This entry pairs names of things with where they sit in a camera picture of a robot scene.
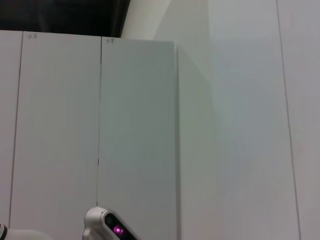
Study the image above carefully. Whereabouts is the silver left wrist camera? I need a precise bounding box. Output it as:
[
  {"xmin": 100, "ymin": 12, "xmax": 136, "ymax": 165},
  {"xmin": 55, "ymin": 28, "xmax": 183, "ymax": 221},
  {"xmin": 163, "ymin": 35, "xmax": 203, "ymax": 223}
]
[{"xmin": 82, "ymin": 206, "xmax": 141, "ymax": 240}]

